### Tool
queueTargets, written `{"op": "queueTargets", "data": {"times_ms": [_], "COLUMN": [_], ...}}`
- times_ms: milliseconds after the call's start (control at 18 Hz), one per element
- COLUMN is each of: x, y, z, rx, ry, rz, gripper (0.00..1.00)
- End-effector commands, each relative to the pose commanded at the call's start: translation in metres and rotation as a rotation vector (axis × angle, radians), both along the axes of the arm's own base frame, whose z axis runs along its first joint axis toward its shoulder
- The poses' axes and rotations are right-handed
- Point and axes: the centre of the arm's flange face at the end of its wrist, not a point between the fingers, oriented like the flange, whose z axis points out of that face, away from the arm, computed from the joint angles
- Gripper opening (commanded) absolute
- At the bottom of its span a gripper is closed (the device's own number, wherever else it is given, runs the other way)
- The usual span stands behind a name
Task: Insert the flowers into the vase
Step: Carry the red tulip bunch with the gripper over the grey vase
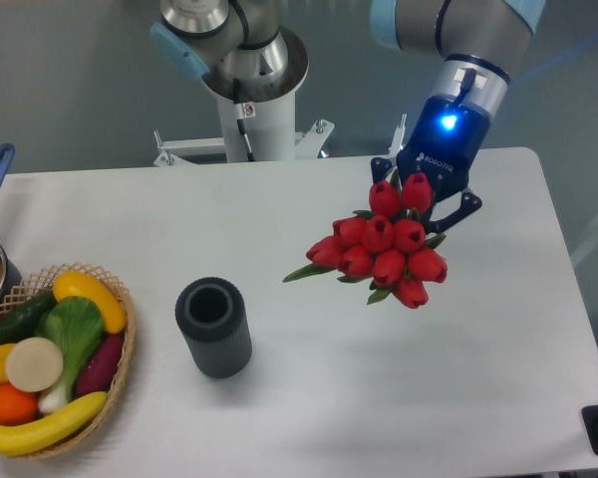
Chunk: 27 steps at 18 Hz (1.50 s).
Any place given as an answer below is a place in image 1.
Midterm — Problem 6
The blue Robotiq gripper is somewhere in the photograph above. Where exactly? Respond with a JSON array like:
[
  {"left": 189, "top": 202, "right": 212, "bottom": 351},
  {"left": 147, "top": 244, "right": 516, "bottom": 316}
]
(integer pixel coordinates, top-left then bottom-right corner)
[{"left": 370, "top": 97, "right": 489, "bottom": 234}]

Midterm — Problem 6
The red tulip bouquet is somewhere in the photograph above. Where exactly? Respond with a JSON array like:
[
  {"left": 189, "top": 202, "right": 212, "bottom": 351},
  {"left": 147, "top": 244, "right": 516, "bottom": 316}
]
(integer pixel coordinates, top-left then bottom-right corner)
[{"left": 283, "top": 172, "right": 449, "bottom": 309}]

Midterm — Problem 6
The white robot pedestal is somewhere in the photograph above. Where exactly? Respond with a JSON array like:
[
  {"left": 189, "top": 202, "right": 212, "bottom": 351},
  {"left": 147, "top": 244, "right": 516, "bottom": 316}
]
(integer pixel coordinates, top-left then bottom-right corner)
[{"left": 153, "top": 91, "right": 335, "bottom": 167}]

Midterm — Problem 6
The green cucumber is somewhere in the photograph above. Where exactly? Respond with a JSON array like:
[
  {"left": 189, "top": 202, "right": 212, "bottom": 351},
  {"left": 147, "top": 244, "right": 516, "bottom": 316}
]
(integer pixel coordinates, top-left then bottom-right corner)
[{"left": 0, "top": 291, "right": 57, "bottom": 346}]

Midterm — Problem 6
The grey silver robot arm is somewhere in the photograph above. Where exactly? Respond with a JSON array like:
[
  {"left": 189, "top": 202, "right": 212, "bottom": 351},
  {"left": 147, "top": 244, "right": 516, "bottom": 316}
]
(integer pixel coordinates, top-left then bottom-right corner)
[{"left": 149, "top": 1, "right": 544, "bottom": 234}]

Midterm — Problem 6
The orange fruit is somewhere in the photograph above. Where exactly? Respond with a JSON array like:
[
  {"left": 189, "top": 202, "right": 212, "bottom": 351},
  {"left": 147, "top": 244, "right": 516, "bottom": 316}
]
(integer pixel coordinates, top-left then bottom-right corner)
[{"left": 0, "top": 383, "right": 38, "bottom": 426}]

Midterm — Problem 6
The purple sweet potato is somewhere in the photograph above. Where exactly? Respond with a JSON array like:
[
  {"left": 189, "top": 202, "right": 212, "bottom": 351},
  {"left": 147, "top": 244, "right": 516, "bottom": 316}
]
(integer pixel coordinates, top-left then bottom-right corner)
[{"left": 75, "top": 335, "right": 124, "bottom": 397}]

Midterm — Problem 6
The green bok choy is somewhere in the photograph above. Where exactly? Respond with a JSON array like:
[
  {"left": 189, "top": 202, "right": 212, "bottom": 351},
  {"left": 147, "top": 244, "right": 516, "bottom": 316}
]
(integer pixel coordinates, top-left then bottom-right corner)
[{"left": 34, "top": 297, "right": 104, "bottom": 415}]

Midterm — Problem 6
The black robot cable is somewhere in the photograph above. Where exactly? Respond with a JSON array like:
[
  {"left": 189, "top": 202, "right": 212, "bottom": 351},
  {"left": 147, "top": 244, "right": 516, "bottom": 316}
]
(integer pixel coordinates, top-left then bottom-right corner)
[{"left": 231, "top": 78, "right": 256, "bottom": 162}]

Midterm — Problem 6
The woven wicker basket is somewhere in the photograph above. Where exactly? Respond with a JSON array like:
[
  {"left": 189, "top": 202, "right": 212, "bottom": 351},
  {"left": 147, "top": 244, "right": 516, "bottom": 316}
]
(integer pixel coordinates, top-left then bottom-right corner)
[{"left": 0, "top": 263, "right": 137, "bottom": 459}]

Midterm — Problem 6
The beige round slice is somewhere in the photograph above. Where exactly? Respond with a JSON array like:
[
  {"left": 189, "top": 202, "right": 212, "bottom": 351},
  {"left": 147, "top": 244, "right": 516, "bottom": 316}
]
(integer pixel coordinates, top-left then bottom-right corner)
[{"left": 5, "top": 337, "right": 64, "bottom": 392}]

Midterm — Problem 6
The dark grey ribbed vase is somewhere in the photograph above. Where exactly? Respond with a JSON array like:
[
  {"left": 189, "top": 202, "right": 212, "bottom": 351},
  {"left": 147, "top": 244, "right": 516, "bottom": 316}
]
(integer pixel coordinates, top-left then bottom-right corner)
[{"left": 174, "top": 277, "right": 252, "bottom": 378}]

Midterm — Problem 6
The yellow banana front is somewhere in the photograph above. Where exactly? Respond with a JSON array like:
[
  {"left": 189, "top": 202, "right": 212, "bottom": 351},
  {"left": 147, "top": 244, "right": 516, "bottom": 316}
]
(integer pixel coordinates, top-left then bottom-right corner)
[{"left": 0, "top": 391, "right": 108, "bottom": 457}]

